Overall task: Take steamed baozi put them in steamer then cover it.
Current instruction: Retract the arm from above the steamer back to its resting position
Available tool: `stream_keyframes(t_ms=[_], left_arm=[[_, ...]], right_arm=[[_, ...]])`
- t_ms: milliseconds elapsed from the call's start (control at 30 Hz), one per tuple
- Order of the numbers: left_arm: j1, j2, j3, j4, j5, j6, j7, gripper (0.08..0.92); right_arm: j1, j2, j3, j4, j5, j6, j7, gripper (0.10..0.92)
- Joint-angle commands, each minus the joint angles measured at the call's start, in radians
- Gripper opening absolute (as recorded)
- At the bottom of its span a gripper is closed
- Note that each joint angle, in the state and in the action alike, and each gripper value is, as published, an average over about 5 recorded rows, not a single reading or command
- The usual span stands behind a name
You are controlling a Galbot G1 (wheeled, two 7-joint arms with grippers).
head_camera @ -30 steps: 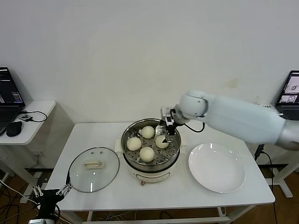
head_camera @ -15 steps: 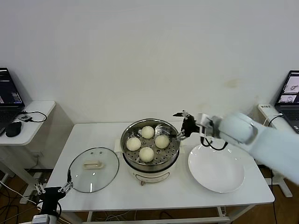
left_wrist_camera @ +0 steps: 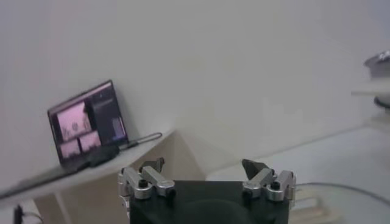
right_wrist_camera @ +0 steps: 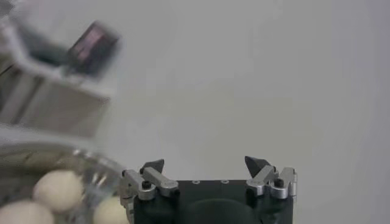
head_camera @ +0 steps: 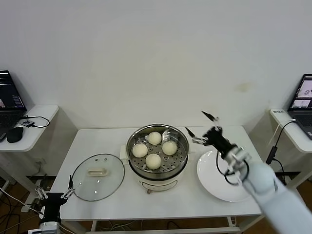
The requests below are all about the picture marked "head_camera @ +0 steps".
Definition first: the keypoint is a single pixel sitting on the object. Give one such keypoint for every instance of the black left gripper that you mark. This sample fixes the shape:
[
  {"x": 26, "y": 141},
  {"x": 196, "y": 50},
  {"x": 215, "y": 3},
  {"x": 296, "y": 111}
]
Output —
[{"x": 53, "y": 206}]

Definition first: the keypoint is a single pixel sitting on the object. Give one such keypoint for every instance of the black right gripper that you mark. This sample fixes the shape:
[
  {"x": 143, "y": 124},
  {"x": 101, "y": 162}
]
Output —
[{"x": 218, "y": 141}]

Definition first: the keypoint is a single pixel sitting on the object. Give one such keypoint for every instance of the white steamed baozi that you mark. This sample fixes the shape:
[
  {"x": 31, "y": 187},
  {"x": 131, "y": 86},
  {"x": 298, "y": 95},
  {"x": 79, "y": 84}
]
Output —
[
  {"x": 153, "y": 161},
  {"x": 139, "y": 150},
  {"x": 154, "y": 138},
  {"x": 169, "y": 148}
]

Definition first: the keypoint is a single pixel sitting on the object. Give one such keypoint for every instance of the round glass pot lid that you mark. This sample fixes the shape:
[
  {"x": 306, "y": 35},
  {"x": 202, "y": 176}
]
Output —
[{"x": 107, "y": 185}]

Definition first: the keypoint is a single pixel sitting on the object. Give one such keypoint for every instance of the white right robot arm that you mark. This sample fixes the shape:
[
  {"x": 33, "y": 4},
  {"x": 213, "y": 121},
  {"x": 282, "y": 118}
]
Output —
[{"x": 263, "y": 181}]

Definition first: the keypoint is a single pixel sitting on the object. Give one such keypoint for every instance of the stainless steel steamer basket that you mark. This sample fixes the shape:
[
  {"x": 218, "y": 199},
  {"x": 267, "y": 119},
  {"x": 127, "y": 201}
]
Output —
[{"x": 181, "y": 156}]

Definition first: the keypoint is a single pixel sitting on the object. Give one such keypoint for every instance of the white floor power strip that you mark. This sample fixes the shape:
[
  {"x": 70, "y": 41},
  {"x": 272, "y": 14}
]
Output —
[{"x": 27, "y": 208}]

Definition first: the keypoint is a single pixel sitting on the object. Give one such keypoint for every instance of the round white plate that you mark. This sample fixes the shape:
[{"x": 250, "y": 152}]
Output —
[{"x": 209, "y": 175}]

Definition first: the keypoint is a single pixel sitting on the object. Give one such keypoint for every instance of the black computer mouse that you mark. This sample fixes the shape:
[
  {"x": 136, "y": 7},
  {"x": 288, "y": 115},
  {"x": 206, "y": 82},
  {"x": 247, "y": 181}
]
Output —
[{"x": 15, "y": 135}]

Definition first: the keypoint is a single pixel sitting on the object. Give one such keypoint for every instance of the cream electric cooker base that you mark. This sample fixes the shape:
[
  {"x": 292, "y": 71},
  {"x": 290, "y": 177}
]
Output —
[{"x": 158, "y": 186}]

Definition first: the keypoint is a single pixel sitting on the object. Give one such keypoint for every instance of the small black labelled device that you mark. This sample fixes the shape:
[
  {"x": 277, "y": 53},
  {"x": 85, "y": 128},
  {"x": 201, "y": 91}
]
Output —
[{"x": 27, "y": 123}]

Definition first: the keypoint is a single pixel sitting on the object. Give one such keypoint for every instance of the white side table with mouse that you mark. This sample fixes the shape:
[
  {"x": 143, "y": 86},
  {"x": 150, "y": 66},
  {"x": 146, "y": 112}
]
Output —
[{"x": 41, "y": 112}]

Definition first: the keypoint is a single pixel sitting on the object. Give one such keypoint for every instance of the white side table with strip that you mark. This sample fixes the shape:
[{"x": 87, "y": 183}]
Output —
[{"x": 295, "y": 137}]

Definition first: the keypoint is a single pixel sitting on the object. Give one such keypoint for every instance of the grey laptop with bright windows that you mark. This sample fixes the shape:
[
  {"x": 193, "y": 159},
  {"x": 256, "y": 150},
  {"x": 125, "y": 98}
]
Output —
[{"x": 302, "y": 119}]

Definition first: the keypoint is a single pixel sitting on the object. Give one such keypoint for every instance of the black laptop with dark screen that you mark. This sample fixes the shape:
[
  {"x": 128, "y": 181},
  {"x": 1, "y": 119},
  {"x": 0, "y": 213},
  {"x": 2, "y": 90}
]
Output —
[{"x": 9, "y": 92}]

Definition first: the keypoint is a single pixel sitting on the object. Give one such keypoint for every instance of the white wall socket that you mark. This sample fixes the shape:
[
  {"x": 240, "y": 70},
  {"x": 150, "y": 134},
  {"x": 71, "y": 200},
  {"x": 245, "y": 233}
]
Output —
[{"x": 39, "y": 161}]

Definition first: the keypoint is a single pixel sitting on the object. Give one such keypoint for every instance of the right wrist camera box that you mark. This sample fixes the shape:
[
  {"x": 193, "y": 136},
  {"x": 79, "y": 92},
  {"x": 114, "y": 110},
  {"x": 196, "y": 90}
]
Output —
[{"x": 240, "y": 156}]

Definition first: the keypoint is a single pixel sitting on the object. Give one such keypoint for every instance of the white main table frame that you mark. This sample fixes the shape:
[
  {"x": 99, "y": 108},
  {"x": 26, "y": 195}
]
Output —
[{"x": 170, "y": 231}]

